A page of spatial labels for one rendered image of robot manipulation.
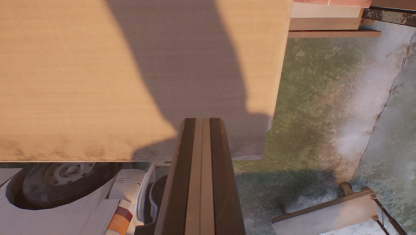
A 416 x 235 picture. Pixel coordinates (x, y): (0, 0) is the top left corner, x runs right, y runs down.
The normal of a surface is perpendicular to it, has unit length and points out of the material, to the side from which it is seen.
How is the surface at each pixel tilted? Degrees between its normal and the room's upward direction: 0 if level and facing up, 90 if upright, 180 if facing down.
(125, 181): 88
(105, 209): 90
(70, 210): 92
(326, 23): 0
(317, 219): 0
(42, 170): 90
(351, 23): 0
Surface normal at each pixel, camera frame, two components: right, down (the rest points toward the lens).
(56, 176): -0.07, -0.83
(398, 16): -1.00, 0.02
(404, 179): 0.01, 0.51
